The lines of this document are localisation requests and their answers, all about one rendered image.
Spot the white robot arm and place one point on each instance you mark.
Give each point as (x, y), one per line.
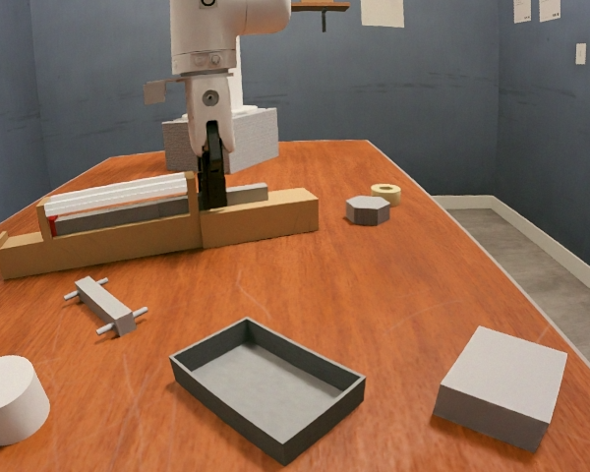
(203, 40)

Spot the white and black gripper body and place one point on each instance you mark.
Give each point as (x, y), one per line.
(208, 98)

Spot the beige roll of masking tape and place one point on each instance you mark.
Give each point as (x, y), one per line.
(390, 193)

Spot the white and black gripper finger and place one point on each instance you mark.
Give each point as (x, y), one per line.
(199, 174)
(213, 183)

